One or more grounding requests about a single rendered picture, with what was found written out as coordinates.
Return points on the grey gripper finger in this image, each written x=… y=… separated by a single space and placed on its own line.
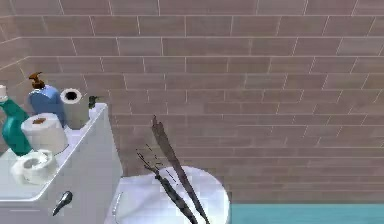
x=173 y=195
x=177 y=170

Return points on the small dark green object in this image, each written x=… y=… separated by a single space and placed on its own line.
x=92 y=100

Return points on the grey flush lever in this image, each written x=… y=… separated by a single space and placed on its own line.
x=62 y=202

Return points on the white toilet paper roll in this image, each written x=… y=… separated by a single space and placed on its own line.
x=77 y=111
x=45 y=135
x=35 y=166

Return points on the blue soap dispenser bottle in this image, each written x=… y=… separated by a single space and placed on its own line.
x=46 y=100

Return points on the teal spray bottle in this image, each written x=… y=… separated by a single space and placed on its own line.
x=15 y=130

